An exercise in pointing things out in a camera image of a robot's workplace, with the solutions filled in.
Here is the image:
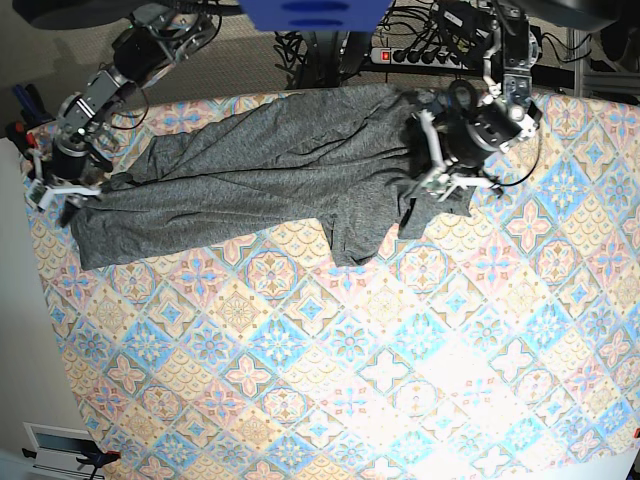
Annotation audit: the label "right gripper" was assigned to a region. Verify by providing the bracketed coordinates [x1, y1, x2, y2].
[26, 145, 113, 228]

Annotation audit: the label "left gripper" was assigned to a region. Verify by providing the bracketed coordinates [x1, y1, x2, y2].
[411, 107, 503, 201]

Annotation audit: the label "grey t-shirt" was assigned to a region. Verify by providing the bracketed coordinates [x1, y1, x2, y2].
[70, 84, 472, 270]

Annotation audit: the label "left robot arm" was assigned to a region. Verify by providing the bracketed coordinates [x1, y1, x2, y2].
[404, 1, 541, 202]

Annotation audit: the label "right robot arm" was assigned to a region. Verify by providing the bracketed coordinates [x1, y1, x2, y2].
[12, 1, 240, 226]

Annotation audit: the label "red black clamp upper left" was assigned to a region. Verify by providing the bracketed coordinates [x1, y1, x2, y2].
[5, 122, 39, 162]

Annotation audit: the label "patterned tablecloth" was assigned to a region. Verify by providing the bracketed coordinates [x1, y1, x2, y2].
[27, 95, 639, 479]

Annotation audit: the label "white floor vent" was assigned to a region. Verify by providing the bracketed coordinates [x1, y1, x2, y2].
[22, 422, 99, 479]

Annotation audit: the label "black clamp lower left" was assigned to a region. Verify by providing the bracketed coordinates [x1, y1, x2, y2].
[22, 448, 121, 477]

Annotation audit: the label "blue handled clamp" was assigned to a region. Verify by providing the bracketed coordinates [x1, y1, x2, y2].
[11, 83, 54, 128]

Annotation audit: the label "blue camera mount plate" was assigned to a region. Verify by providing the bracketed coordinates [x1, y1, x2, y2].
[239, 0, 391, 32]

